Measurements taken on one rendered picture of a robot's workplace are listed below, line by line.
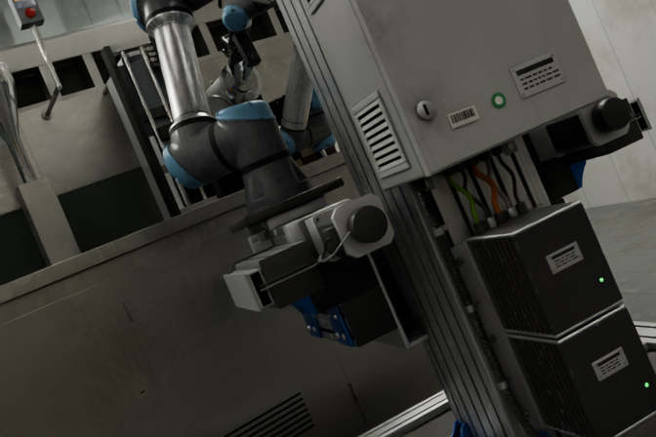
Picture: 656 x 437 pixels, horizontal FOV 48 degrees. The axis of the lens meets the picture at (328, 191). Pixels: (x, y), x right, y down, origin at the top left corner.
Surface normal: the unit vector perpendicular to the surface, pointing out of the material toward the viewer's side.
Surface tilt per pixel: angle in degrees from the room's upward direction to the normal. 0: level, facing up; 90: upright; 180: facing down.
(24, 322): 90
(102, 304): 90
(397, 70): 91
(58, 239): 90
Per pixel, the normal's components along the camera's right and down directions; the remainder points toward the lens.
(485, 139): 0.26, -0.14
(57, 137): 0.45, -0.19
